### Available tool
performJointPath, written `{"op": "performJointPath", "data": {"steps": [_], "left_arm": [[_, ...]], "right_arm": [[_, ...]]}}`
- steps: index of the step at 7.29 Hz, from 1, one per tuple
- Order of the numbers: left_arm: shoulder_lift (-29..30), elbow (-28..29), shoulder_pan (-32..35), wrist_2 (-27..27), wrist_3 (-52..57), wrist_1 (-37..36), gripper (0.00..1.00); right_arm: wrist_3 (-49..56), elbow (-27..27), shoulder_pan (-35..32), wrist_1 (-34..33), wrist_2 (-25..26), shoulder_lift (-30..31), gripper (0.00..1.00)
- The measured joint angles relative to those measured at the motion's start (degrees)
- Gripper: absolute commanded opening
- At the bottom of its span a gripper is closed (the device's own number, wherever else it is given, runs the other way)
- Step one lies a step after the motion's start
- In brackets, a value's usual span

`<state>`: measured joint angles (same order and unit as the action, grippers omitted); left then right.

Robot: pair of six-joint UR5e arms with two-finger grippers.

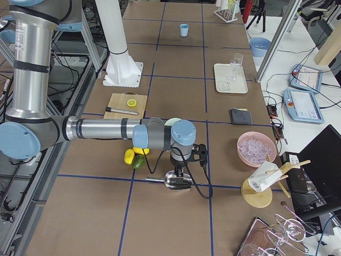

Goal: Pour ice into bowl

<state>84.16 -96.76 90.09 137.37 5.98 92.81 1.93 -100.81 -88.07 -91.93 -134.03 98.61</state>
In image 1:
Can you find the half lemon slice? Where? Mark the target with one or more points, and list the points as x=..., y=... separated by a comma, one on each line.
x=131, y=103

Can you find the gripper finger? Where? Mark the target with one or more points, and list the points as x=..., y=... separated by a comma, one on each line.
x=185, y=180
x=178, y=176

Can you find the white carton box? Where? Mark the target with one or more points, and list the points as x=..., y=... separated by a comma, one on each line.
x=266, y=175

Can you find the black camera tripod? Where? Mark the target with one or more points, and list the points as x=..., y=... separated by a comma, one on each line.
x=261, y=14

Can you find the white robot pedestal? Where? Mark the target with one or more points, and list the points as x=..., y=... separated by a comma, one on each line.
x=121, y=69

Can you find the blue teach pendant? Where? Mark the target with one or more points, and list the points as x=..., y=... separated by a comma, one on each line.
x=306, y=78
x=302, y=106

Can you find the light blue cup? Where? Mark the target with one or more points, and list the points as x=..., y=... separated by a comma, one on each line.
x=184, y=28

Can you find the cream bear tray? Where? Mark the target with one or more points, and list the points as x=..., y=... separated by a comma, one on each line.
x=221, y=72

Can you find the green lime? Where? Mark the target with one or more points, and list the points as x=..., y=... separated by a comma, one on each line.
x=138, y=161

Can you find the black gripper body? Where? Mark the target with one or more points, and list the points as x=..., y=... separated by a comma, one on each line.
x=177, y=164

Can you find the blue bowl with fork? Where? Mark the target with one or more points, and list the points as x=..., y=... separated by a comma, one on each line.
x=259, y=46

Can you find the white wire cup rack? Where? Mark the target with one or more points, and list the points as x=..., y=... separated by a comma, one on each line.
x=227, y=10

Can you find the far blue teach pendant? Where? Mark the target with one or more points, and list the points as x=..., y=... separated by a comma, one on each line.
x=306, y=78

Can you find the near blue teach pendant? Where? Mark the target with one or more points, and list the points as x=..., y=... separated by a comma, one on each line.
x=302, y=106

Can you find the grey folded cloth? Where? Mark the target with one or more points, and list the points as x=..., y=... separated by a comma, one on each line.
x=240, y=117

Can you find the red cylinder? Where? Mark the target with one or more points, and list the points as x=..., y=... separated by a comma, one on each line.
x=247, y=10

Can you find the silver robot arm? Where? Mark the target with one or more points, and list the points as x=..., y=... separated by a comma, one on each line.
x=29, y=129

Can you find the aluminium frame post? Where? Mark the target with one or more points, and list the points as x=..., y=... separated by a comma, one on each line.
x=281, y=30

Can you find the green bowl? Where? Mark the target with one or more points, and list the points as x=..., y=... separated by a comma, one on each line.
x=172, y=121

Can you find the clear wine glass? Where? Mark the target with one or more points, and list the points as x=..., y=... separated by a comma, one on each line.
x=235, y=65

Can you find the metal ice scoop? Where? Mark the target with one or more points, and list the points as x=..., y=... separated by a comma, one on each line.
x=169, y=181

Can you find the wooden cutting board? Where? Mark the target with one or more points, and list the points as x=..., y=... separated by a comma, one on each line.
x=120, y=101

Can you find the pink bowl with ice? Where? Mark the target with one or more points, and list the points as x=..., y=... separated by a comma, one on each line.
x=254, y=148

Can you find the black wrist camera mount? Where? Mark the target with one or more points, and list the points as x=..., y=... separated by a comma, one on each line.
x=199, y=154

